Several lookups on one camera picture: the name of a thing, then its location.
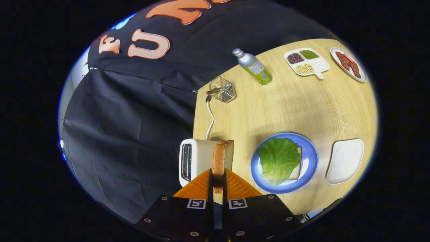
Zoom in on blue round plate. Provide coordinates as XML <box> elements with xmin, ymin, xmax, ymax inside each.
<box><xmin>250</xmin><ymin>132</ymin><xmax>319</xmax><ymax>194</ymax></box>

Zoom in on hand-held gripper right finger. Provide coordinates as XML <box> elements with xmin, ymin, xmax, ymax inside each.
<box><xmin>222</xmin><ymin>169</ymin><xmax>298</xmax><ymax>242</ymax></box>

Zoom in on green lettuce leaf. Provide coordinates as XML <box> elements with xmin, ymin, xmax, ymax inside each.
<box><xmin>257</xmin><ymin>137</ymin><xmax>301</xmax><ymax>186</ymax></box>

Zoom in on white divided snack tray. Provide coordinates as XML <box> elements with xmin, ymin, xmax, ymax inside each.
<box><xmin>284</xmin><ymin>49</ymin><xmax>330</xmax><ymax>80</ymax></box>

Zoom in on heap of yellow soybeans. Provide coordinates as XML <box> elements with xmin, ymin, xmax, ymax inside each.
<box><xmin>296</xmin><ymin>64</ymin><xmax>315</xmax><ymax>75</ymax></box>

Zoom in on white bread slice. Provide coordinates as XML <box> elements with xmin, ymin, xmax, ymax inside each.
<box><xmin>288</xmin><ymin>146</ymin><xmax>302</xmax><ymax>180</ymax></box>

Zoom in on white rounded square plate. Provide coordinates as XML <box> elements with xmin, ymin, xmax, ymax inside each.
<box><xmin>326</xmin><ymin>138</ymin><xmax>365</xmax><ymax>185</ymax></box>

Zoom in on white toaster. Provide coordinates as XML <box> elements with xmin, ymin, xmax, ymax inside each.
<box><xmin>179</xmin><ymin>138</ymin><xmax>222</xmax><ymax>187</ymax></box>

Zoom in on white toaster cable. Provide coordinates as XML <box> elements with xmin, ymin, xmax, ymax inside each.
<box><xmin>205</xmin><ymin>95</ymin><xmax>215</xmax><ymax>140</ymax></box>

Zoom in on white oval plate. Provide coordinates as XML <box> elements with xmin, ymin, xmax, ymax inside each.
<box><xmin>330</xmin><ymin>47</ymin><xmax>368</xmax><ymax>83</ymax></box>

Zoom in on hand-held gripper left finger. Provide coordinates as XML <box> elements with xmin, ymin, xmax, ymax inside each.
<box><xmin>134</xmin><ymin>169</ymin><xmax>214</xmax><ymax>242</ymax></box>

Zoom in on heap of dark red beans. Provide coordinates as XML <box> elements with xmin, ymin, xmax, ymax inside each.
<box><xmin>287</xmin><ymin>52</ymin><xmax>305</xmax><ymax>65</ymax></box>

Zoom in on silver bottle with green label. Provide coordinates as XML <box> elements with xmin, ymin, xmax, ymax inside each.
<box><xmin>232</xmin><ymin>48</ymin><xmax>273</xmax><ymax>85</ymax></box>

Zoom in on toasted bread slice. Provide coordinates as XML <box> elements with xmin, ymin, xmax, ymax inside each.
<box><xmin>212</xmin><ymin>139</ymin><xmax>234</xmax><ymax>194</ymax></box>

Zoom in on wire mesh basket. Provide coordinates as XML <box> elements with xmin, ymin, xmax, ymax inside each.
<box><xmin>210</xmin><ymin>76</ymin><xmax>237</xmax><ymax>103</ymax></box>

